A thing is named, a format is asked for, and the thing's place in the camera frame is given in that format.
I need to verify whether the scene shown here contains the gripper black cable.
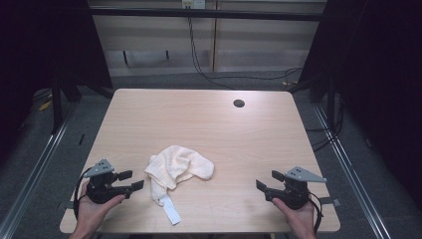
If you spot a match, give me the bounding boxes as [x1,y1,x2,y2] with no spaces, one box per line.
[73,167,95,221]
[308,191,324,234]

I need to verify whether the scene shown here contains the metal floor rail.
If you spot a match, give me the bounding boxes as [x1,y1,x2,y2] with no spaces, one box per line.
[0,99,82,239]
[313,104,393,239]

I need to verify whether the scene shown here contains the grey tape strip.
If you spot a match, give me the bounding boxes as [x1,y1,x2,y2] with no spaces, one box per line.
[318,196,341,207]

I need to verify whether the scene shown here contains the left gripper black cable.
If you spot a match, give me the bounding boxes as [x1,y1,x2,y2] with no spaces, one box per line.
[73,167,95,221]

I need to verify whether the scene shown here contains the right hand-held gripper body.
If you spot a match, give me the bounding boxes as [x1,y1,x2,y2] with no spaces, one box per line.
[264,166,327,211]

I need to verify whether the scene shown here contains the black horizontal frame bar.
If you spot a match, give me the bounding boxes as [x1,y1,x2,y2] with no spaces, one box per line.
[89,7,324,23]

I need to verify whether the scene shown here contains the long black wall cable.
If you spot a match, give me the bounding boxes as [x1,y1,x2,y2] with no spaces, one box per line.
[186,16,304,92]

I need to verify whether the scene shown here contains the black metal stand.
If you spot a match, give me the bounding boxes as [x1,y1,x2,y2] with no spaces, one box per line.
[49,74,83,135]

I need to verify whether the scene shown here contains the person's right hand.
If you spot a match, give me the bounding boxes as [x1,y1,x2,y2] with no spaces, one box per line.
[272,197,317,237]

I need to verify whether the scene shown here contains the cream towel with white label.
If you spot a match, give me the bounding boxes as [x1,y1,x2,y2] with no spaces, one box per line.
[143,144,216,226]

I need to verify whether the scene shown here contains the black floor cables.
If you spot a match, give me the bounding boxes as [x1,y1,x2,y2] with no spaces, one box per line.
[304,94,345,153]

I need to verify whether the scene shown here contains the black curtain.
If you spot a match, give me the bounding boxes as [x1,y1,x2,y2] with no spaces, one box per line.
[298,0,422,203]
[0,0,113,163]

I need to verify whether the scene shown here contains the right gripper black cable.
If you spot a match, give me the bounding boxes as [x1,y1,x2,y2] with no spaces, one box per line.
[308,191,324,234]

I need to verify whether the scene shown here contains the white wall power outlet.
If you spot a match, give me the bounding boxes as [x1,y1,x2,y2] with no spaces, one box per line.
[181,0,207,10]

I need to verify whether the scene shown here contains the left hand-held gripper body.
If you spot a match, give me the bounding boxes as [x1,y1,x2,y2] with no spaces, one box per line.
[83,158,133,205]

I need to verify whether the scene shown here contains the person's left hand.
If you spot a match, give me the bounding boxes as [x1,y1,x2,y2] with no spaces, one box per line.
[75,180,126,234]

